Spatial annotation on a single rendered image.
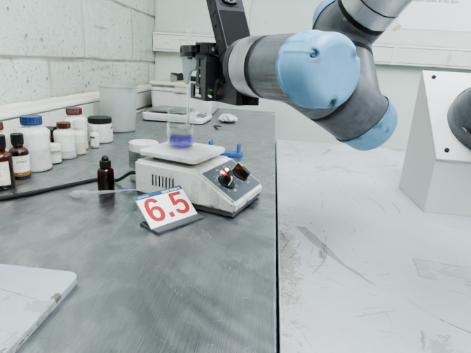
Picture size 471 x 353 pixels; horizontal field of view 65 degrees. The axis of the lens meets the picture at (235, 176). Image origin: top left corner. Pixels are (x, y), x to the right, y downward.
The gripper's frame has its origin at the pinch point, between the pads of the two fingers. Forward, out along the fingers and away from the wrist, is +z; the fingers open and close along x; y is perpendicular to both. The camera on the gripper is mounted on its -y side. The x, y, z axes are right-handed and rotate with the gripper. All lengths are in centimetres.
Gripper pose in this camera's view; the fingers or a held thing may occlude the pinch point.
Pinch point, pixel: (189, 51)
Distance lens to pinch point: 68.3
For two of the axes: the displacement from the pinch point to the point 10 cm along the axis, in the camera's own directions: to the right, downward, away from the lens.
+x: 8.6, -1.0, 5.0
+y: -0.5, 9.6, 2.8
